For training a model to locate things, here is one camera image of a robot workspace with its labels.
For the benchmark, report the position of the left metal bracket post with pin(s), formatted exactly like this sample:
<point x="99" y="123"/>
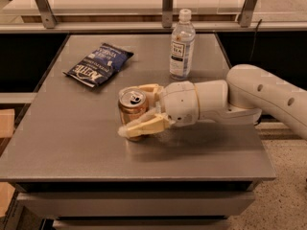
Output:
<point x="47" y="17"/>

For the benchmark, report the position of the right metal bracket post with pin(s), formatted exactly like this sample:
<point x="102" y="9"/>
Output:
<point x="245" y="17"/>

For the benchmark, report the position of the grey drawer cabinet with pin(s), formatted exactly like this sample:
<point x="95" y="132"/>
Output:
<point x="122" y="208"/>

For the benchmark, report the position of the clear plastic tea bottle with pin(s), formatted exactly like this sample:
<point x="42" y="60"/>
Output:
<point x="182" y="46"/>

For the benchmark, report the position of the middle metal bracket post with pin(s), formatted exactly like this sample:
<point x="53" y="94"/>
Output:
<point x="167" y="13"/>

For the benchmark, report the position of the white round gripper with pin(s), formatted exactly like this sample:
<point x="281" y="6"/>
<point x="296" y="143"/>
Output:
<point x="178" y="102"/>

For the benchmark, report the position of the metal bracket post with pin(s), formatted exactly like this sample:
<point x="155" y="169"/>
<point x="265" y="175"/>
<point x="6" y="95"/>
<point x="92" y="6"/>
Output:
<point x="167" y="13"/>
<point x="245" y="17"/>
<point x="47" y="17"/>

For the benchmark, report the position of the orange soda can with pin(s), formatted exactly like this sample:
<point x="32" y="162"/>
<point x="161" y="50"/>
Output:
<point x="132" y="104"/>

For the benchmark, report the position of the blue chip bag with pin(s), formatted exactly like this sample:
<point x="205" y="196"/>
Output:
<point x="100" y="65"/>

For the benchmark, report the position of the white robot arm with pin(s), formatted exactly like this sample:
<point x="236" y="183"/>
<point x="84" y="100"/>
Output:
<point x="239" y="99"/>

